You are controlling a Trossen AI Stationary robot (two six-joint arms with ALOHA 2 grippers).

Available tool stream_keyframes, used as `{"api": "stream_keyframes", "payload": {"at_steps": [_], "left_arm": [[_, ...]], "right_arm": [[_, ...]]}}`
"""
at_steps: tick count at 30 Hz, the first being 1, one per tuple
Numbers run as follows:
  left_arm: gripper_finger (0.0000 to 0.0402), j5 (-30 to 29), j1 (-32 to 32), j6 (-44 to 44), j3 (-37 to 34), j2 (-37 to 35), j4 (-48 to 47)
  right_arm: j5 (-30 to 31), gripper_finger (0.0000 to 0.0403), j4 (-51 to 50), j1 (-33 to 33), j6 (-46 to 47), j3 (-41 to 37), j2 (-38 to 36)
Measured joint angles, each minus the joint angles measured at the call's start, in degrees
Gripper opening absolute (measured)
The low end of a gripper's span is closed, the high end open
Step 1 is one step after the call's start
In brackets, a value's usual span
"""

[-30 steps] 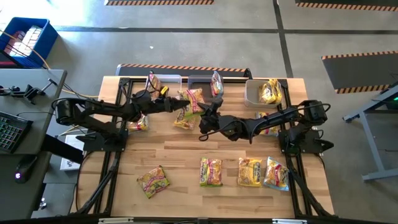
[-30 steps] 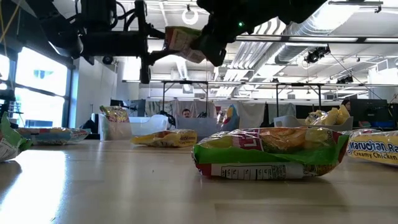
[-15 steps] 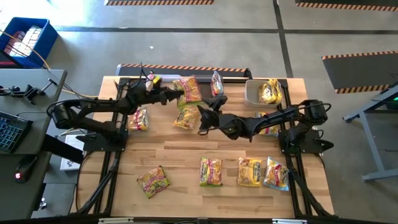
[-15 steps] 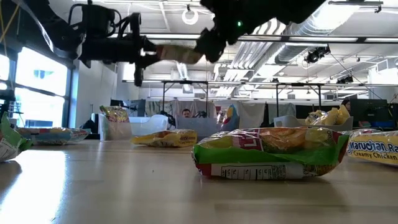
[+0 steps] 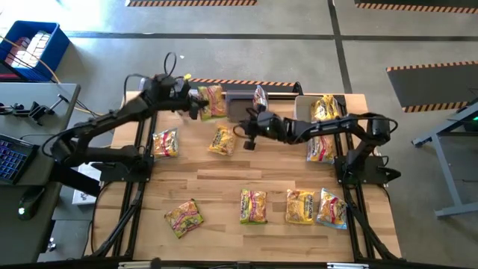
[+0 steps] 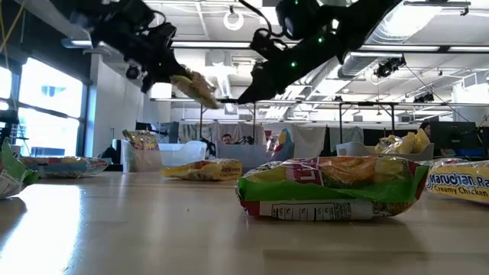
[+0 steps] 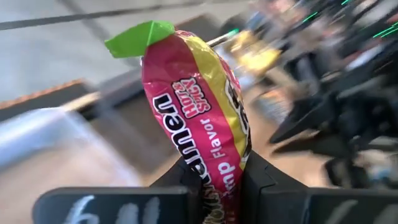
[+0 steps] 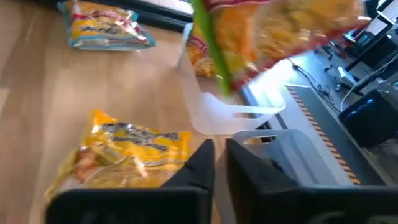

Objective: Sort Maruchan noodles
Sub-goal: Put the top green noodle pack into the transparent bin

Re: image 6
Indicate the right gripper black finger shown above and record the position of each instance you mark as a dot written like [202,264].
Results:
[275,74]
[256,91]

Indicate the smoky grey plastic bin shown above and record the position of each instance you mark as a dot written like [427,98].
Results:
[244,154]

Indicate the clear plastic bin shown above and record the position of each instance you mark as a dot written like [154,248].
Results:
[183,154]

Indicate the yellow Maruchan noodle pack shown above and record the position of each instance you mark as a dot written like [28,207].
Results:
[420,141]
[458,183]
[206,170]
[393,144]

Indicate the beige plastic bin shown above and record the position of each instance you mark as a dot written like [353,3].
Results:
[355,151]

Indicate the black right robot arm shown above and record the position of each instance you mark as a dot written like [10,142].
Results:
[344,19]

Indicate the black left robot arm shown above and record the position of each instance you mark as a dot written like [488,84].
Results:
[114,15]

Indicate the small black monitor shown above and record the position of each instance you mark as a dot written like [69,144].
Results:
[142,126]

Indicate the person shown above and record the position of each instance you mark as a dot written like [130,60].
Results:
[227,138]
[425,128]

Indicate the black equipment stand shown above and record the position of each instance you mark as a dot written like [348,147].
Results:
[7,116]

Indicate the large black monitor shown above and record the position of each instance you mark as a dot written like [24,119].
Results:
[452,135]

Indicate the blue storage box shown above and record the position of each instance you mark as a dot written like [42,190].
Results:
[471,153]

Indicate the black dome camera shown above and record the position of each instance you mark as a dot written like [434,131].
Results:
[133,72]

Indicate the black metal rig frame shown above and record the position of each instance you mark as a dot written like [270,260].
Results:
[227,101]
[366,103]

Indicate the ceiling light rail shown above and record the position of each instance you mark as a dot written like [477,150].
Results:
[210,44]

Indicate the black ceiling camera cluster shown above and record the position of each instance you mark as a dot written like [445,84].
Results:
[389,67]

